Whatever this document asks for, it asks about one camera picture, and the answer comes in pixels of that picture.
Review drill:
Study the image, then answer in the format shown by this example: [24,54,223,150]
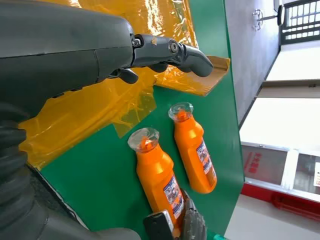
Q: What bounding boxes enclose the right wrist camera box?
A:
[143,210,174,240]

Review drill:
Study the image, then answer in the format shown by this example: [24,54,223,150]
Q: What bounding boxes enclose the orange bottle with clear cap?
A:
[168,101,217,195]
[127,127,186,238]

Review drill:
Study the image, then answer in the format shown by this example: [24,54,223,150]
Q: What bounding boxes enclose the black round stool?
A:
[252,4,286,32]

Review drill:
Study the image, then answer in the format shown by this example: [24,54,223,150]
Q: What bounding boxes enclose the green table mat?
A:
[39,0,245,240]

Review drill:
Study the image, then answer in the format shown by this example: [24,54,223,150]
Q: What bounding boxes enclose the yellow taped cardboard box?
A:
[18,0,231,171]

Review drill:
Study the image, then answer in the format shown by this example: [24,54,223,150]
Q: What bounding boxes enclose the dark window grate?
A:
[279,0,320,46]

